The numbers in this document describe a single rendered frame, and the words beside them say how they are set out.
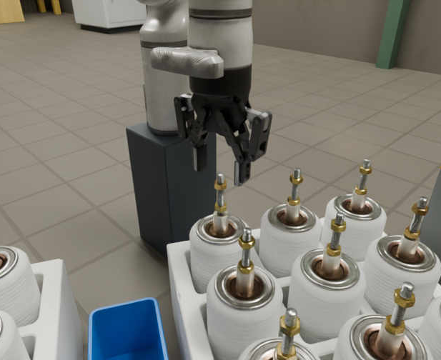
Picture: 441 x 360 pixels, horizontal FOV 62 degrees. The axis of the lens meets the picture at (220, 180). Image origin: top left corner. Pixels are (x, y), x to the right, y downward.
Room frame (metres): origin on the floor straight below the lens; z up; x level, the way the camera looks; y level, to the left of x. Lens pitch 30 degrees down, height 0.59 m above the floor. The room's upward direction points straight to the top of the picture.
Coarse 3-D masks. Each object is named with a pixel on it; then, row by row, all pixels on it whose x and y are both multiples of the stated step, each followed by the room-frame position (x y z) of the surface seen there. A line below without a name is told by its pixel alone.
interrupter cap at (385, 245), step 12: (384, 240) 0.42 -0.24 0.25; (396, 240) 0.41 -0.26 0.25; (384, 252) 0.39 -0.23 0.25; (396, 252) 0.39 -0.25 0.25; (420, 252) 0.39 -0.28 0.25; (432, 252) 0.39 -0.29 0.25; (396, 264) 0.36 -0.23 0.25; (408, 264) 0.36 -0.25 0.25; (420, 264) 0.36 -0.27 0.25; (432, 264) 0.36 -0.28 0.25
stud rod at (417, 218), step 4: (420, 196) 0.39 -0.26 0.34; (424, 196) 0.39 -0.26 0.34; (420, 200) 0.39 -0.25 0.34; (424, 200) 0.39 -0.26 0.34; (420, 204) 0.39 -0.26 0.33; (424, 204) 0.38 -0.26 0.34; (420, 208) 0.39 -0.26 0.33; (424, 208) 0.39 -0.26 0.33; (416, 216) 0.39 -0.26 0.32; (420, 216) 0.39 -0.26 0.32; (412, 220) 0.39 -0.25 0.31; (416, 220) 0.39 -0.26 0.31; (420, 220) 0.39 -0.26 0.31; (412, 224) 0.39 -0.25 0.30; (416, 224) 0.39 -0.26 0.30; (412, 228) 0.39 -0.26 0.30; (416, 228) 0.38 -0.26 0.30
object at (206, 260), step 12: (192, 228) 0.45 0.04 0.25; (192, 240) 0.43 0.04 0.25; (192, 252) 0.42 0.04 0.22; (204, 252) 0.40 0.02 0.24; (216, 252) 0.40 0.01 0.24; (228, 252) 0.40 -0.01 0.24; (240, 252) 0.41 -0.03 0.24; (192, 264) 0.43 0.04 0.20; (204, 264) 0.40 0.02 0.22; (216, 264) 0.40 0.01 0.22; (228, 264) 0.40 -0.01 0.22; (192, 276) 0.43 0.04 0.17; (204, 276) 0.40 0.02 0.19; (204, 288) 0.40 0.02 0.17
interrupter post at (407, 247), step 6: (402, 234) 0.39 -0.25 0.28; (402, 240) 0.39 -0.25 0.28; (408, 240) 0.38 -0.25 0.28; (414, 240) 0.38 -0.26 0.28; (402, 246) 0.39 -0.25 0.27; (408, 246) 0.38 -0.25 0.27; (414, 246) 0.38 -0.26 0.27; (402, 252) 0.38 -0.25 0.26; (408, 252) 0.38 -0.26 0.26; (414, 252) 0.38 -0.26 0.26; (408, 258) 0.38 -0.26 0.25
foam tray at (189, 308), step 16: (256, 240) 0.51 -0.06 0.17; (320, 240) 0.55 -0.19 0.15; (176, 256) 0.46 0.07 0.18; (256, 256) 0.46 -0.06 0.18; (176, 272) 0.43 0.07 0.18; (176, 288) 0.40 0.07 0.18; (192, 288) 0.39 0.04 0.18; (288, 288) 0.40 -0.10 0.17; (176, 304) 0.41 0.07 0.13; (192, 304) 0.36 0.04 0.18; (368, 304) 0.36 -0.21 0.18; (176, 320) 0.44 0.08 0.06; (192, 320) 0.34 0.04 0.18; (416, 320) 0.34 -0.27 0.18; (192, 336) 0.31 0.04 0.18; (192, 352) 0.29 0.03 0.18; (208, 352) 0.29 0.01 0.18; (320, 352) 0.29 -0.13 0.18
